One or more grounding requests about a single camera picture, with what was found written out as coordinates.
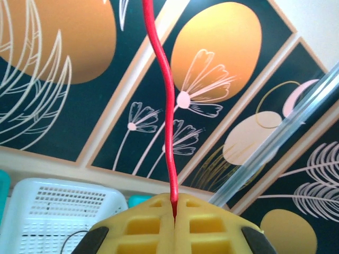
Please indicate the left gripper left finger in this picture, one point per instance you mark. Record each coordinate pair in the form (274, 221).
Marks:
(143, 230)

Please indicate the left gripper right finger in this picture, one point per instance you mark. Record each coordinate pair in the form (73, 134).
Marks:
(209, 230)

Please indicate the teal plastic basket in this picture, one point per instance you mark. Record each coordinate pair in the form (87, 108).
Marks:
(137, 201)
(4, 185)

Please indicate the white plastic basket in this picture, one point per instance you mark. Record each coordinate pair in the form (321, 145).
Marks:
(66, 186)

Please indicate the aluminium corner post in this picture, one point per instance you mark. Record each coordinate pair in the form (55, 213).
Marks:
(278, 137)

